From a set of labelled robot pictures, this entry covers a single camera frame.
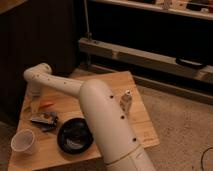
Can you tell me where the black cable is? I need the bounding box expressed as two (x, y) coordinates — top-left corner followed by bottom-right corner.
(200, 146), (213, 171)

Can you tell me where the white plastic cup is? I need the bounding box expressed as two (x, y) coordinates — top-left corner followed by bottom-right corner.
(11, 129), (38, 155)

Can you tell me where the small white bottle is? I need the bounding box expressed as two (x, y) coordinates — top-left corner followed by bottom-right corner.
(120, 90), (132, 115)

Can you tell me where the black handle on beam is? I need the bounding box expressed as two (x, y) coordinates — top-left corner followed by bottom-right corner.
(175, 58), (207, 69)

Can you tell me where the black round bowl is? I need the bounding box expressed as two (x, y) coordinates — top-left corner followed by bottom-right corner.
(57, 118), (94, 154)

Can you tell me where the long wooden shelf beam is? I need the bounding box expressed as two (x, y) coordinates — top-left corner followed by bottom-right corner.
(78, 38), (213, 84)

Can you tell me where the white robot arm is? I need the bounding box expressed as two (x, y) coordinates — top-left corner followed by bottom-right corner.
(23, 63), (156, 171)

